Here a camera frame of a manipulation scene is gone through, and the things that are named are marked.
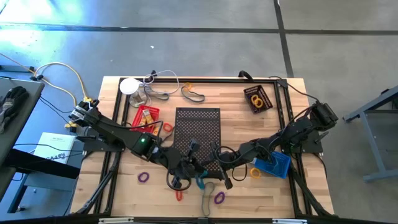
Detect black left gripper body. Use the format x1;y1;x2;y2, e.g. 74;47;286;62
166;149;195;181

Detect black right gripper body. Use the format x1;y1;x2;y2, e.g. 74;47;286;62
216;148;245;172

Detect blue rubber band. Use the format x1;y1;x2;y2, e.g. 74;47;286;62
195;170;208;191
180;86;206;104
201;181;216;218
143;83;170;102
159;125;177;147

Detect black perforated metal shelf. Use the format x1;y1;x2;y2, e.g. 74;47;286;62
172;107;222;180

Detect blue plastic basket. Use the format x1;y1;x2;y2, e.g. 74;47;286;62
253;151;292;180

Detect red plastic basket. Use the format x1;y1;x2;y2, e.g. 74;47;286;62
131;105;161;131

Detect black plastic basket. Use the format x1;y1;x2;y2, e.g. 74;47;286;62
243;84;274;115

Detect white mushroom lamp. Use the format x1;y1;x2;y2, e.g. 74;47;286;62
119;77;147;108

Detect white booklet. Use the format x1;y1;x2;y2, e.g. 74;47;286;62
33;131;76;165

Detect black side table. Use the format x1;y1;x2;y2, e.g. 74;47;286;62
0;77;81;215

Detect black work gloves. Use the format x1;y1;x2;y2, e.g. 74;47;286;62
0;86;30;134

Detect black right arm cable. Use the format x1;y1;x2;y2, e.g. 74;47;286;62
231;161;249;182

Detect silver metal bracket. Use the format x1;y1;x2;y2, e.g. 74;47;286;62
98;217;135;224
272;218;308;224

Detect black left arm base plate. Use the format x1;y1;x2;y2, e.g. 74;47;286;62
76;135;125;152

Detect black cable loop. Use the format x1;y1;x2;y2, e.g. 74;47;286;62
238;70;254;82

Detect white lamp cable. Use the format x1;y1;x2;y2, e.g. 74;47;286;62
141;69;180;106

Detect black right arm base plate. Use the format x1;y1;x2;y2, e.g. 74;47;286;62
278;129;324;154

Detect pale yellow power cord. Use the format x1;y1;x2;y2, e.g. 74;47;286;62
32;61;93;103

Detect orange-yellow power cord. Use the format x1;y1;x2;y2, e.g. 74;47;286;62
0;52;78;130

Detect grey metal table frame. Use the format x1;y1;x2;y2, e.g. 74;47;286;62
343;85;398;183

